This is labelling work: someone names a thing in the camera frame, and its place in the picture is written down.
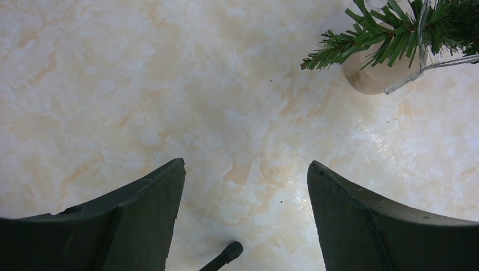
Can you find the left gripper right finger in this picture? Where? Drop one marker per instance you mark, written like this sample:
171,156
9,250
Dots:
359,229

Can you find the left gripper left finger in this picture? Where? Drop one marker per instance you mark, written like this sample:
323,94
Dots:
130,228

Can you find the small green christmas tree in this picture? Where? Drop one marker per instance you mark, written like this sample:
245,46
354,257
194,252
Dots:
350,46

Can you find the clear string fairy lights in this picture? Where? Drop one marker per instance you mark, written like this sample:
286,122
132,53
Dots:
425,35

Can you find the black perforated music stand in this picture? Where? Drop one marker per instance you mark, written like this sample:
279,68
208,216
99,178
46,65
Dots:
231,252

